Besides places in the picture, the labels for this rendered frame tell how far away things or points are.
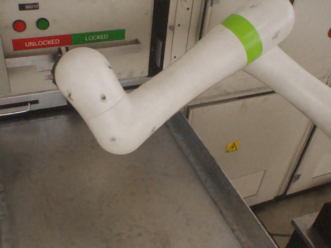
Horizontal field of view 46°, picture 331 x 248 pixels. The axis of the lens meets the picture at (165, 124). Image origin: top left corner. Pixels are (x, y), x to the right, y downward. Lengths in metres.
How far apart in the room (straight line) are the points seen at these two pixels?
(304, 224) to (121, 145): 0.63
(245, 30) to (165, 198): 0.46
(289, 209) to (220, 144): 0.79
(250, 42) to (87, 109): 0.37
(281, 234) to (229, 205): 1.13
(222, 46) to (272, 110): 0.83
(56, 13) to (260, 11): 0.54
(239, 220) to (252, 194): 1.03
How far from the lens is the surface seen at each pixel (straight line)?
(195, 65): 0.81
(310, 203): 2.34
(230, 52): 0.84
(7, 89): 1.08
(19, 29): 1.11
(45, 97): 1.23
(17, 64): 1.13
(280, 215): 2.21
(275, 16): 0.90
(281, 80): 1.09
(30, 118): 1.25
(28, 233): 0.96
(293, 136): 1.86
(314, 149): 2.05
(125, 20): 1.18
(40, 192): 1.03
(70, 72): 0.73
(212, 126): 1.50
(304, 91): 1.11
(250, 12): 0.89
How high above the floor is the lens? 1.62
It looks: 39 degrees down
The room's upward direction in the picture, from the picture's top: 7 degrees clockwise
